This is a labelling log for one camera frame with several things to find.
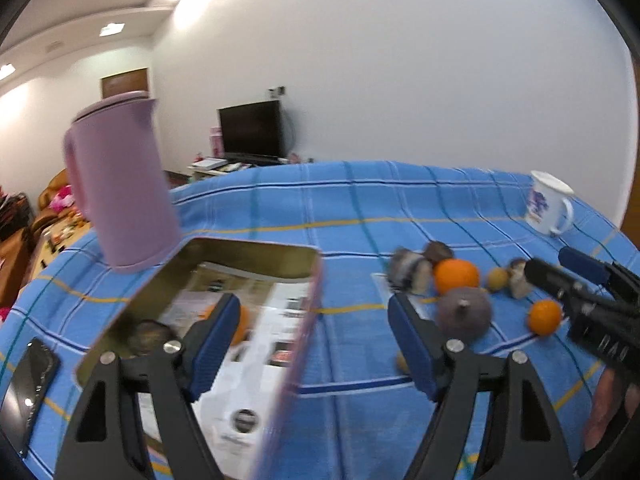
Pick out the pink floral cushion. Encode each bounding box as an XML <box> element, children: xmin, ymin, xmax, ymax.
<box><xmin>49</xmin><ymin>185</ymin><xmax>76</xmax><ymax>213</ymax></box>

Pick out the small orange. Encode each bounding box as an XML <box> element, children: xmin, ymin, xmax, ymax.
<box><xmin>528</xmin><ymin>298</ymin><xmax>565</xmax><ymax>337</ymax></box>
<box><xmin>200</xmin><ymin>302</ymin><xmax>251</xmax><ymax>346</ymax></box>

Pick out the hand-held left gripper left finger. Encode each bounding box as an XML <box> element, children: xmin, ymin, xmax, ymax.
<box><xmin>52</xmin><ymin>292</ymin><xmax>243</xmax><ymax>480</ymax></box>

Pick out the white television stand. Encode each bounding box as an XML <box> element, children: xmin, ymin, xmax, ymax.
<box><xmin>187</xmin><ymin>156</ymin><xmax>301</xmax><ymax>184</ymax></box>

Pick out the black smartphone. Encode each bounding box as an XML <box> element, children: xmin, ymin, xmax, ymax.
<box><xmin>0</xmin><ymin>337</ymin><xmax>62</xmax><ymax>458</ymax></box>

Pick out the dark brown round fruit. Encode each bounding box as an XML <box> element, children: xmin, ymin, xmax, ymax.
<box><xmin>424</xmin><ymin>241</ymin><xmax>455</xmax><ymax>266</ymax></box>

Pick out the person's right hand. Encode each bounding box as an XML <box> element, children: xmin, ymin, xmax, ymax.
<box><xmin>582</xmin><ymin>367</ymin><xmax>632</xmax><ymax>456</ymax></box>

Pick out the pink and gold tin box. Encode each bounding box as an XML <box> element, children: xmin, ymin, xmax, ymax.
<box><xmin>75</xmin><ymin>236</ymin><xmax>323</xmax><ymax>480</ymax></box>

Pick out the pink kettle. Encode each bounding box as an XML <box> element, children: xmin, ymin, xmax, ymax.
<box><xmin>62</xmin><ymin>91</ymin><xmax>183</xmax><ymax>273</ymax></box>

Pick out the brown and white mushroom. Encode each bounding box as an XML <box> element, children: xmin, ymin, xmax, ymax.
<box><xmin>507</xmin><ymin>257</ymin><xmax>536</xmax><ymax>298</ymax></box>

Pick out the blue plaid tablecloth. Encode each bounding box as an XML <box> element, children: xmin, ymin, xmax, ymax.
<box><xmin>0</xmin><ymin>160</ymin><xmax>640</xmax><ymax>480</ymax></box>

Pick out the wooden coffee table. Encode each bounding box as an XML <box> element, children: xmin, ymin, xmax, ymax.
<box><xmin>29</xmin><ymin>210</ymin><xmax>96</xmax><ymax>273</ymax></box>

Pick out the yellow green citrus fruit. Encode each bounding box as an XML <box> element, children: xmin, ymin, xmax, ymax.
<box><xmin>486</xmin><ymin>266</ymin><xmax>511</xmax><ymax>292</ymax></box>

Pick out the brown sofa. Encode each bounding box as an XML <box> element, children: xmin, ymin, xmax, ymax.
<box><xmin>36</xmin><ymin>167</ymin><xmax>76</xmax><ymax>223</ymax></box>

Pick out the black television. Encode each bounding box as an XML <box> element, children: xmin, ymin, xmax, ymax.
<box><xmin>217</xmin><ymin>100</ymin><xmax>287</xmax><ymax>158</ymax></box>

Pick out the brown wooden door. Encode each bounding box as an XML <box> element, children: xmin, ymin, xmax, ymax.
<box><xmin>100</xmin><ymin>67</ymin><xmax>151</xmax><ymax>100</ymax></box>

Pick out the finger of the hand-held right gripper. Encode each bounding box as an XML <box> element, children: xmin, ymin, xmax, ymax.
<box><xmin>523</xmin><ymin>257</ymin><xmax>626</xmax><ymax>311</ymax></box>
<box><xmin>558</xmin><ymin>246</ymin><xmax>640</xmax><ymax>306</ymax></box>

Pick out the large orange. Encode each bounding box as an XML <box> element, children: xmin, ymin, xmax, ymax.
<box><xmin>433</xmin><ymin>258</ymin><xmax>481</xmax><ymax>296</ymax></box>

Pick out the printed paper sheet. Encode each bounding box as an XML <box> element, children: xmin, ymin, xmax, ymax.
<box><xmin>135</xmin><ymin>260</ymin><xmax>318</xmax><ymax>480</ymax></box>

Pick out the white printed mug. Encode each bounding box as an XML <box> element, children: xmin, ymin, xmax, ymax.
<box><xmin>524</xmin><ymin>170</ymin><xmax>576</xmax><ymax>237</ymax></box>

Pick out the grey purple round fruit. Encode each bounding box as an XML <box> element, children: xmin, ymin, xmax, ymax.
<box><xmin>436</xmin><ymin>286</ymin><xmax>493</xmax><ymax>339</ymax></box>

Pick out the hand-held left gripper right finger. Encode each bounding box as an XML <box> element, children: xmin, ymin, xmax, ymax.
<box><xmin>387</xmin><ymin>292</ymin><xmax>576</xmax><ymax>480</ymax></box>

